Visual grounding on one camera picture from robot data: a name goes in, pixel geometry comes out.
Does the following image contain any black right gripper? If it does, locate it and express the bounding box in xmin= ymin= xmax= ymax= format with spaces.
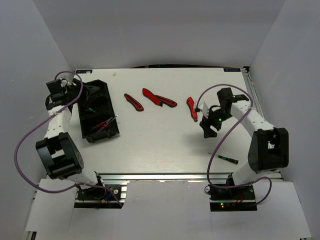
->
xmin=199 ymin=106 xmax=233 ymax=140

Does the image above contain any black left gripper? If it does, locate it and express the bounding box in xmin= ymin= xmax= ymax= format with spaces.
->
xmin=64 ymin=78 xmax=100 ymax=108

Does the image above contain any green black screwdriver front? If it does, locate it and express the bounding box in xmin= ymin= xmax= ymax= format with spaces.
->
xmin=217 ymin=155 xmax=239 ymax=165

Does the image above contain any small blue handle screwdriver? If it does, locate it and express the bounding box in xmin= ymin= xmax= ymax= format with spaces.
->
xmin=97 ymin=120 xmax=114 ymax=133

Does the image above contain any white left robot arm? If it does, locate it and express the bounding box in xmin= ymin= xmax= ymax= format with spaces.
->
xmin=35 ymin=78 xmax=106 ymax=200

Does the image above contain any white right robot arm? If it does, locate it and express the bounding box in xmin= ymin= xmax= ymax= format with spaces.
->
xmin=194 ymin=83 xmax=289 ymax=200

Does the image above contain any blue label left corner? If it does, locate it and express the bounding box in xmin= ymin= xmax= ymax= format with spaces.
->
xmin=75 ymin=69 xmax=93 ymax=74

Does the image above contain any blue label corner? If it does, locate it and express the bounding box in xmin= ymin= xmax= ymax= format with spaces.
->
xmin=223 ymin=67 xmax=241 ymax=73
xmin=75 ymin=69 xmax=93 ymax=74

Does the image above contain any red knife right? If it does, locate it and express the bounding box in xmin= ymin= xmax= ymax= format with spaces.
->
xmin=186 ymin=96 xmax=198 ymax=122

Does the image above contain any black compartment tool bin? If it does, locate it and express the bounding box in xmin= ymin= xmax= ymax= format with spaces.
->
xmin=78 ymin=79 xmax=120 ymax=143

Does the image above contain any red black utility knife left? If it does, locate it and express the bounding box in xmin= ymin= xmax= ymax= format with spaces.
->
xmin=124 ymin=93 xmax=144 ymax=112

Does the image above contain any red folding knife centre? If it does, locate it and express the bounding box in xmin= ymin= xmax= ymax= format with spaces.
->
xmin=142 ymin=88 xmax=163 ymax=107

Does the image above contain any blue label right corner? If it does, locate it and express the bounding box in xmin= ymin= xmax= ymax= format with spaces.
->
xmin=223 ymin=67 xmax=241 ymax=73

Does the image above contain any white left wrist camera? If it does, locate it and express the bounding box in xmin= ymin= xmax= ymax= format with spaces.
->
xmin=59 ymin=78 xmax=72 ymax=88

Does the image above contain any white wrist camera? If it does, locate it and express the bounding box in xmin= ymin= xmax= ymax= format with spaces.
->
xmin=59 ymin=78 xmax=72 ymax=88
xmin=197 ymin=101 xmax=210 ymax=119

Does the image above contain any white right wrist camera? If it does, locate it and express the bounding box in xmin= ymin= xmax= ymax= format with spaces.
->
xmin=197 ymin=101 xmax=210 ymax=119

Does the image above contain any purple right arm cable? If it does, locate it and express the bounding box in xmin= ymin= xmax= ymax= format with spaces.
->
xmin=194 ymin=83 xmax=273 ymax=206

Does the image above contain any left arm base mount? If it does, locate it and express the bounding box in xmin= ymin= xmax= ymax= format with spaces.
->
xmin=74 ymin=180 xmax=128 ymax=209

